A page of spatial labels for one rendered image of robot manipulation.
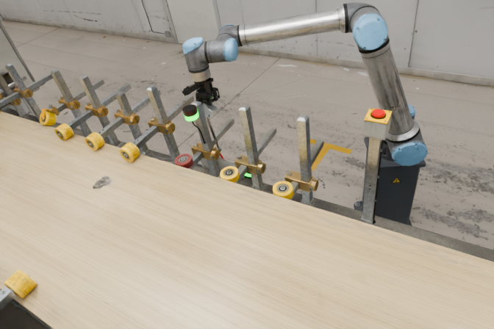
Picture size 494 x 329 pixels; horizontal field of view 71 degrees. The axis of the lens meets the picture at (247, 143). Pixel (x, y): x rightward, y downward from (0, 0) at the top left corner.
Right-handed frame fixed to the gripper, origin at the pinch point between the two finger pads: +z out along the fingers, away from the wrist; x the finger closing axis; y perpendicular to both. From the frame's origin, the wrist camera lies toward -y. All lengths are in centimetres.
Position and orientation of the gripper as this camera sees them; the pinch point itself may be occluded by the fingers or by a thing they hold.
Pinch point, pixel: (206, 114)
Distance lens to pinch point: 166.7
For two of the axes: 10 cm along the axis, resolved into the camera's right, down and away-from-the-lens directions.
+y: 8.6, 2.1, -4.7
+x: 4.9, -5.9, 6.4
